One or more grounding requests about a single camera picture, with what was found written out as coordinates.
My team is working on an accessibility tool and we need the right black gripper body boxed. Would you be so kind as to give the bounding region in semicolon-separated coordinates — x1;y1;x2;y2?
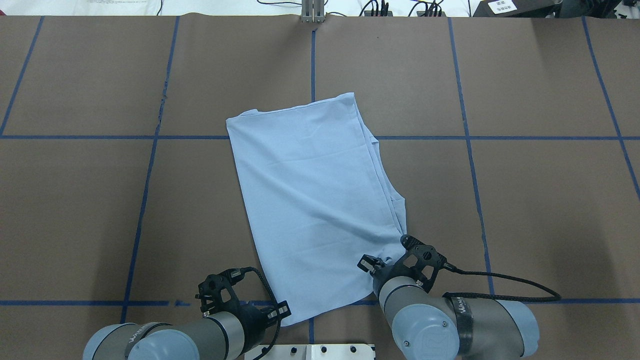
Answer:
357;254;401;286

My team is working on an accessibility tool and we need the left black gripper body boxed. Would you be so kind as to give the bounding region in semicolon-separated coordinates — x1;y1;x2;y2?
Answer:
250;300;291;329

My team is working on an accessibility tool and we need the light blue t-shirt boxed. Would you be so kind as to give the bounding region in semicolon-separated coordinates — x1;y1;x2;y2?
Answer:
226;92;407;327

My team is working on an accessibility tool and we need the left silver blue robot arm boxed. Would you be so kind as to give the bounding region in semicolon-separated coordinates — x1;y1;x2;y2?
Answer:
82;300;291;360

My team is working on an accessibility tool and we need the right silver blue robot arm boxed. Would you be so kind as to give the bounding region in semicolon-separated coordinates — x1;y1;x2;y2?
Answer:
358;249;540;360

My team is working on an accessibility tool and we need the black label box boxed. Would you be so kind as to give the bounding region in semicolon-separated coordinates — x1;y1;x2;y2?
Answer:
471;0;563;18

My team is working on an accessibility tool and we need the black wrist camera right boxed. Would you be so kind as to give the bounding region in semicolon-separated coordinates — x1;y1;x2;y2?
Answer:
398;234;448;293

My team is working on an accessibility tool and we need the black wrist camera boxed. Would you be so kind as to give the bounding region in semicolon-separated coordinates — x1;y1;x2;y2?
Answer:
195;268;247;317
398;234;448;293

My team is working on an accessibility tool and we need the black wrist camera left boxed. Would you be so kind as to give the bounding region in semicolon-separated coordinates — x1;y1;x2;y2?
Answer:
195;268;247;317

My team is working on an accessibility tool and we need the aluminium frame post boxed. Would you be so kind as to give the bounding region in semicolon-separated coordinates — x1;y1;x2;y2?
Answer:
300;0;326;24

